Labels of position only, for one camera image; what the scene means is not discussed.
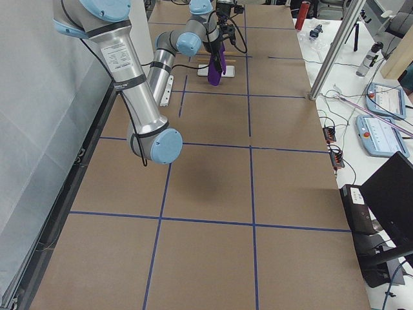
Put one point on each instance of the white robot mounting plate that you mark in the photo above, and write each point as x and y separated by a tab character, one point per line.
168	91

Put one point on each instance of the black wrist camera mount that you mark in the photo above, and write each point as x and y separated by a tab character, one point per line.
228	6

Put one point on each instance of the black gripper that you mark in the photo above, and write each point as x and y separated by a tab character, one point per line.
222	20

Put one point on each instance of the upper blue teach pendant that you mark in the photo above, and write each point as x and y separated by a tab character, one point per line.
386	100

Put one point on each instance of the blue teach pendant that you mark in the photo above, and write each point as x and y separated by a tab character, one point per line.
379	138
386	100

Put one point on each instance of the black power strip right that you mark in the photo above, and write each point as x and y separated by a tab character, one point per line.
336	157

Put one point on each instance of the black box with label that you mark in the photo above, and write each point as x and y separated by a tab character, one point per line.
357	212

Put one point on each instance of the red cylinder bottle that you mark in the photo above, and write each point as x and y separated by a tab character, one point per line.
302	14

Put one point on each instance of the purple microfibre towel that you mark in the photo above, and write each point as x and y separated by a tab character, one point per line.
217	65

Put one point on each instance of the white rack base tray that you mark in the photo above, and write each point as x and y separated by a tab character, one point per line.
229	73

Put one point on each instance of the black power strip left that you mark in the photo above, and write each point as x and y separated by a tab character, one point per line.
329	134

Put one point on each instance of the black monitor on stand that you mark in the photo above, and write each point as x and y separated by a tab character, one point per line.
388	194

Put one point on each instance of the wooden board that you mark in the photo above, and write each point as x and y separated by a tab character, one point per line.
401	57

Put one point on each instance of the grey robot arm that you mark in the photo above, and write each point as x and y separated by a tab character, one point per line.
107	24
207	27

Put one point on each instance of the black power strip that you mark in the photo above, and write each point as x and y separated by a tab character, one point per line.
336	157
329	134

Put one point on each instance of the right wooden rack rod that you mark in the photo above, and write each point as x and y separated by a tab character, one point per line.
207	60

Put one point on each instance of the aluminium frame post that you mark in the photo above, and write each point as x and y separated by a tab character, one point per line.
343	31

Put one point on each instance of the lower blue teach pendant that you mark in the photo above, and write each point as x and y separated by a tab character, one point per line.
379	138

